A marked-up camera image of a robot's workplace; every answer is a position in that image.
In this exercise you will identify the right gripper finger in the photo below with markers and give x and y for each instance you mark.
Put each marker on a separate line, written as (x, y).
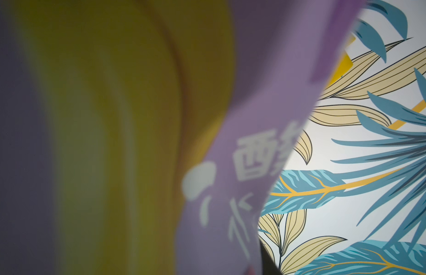
(268, 265)

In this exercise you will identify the purple oats bag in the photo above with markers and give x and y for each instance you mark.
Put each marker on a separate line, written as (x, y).
(144, 137)

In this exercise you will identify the yellow black plastic toolbox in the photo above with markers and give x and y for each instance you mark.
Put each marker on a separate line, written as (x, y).
(344, 63)

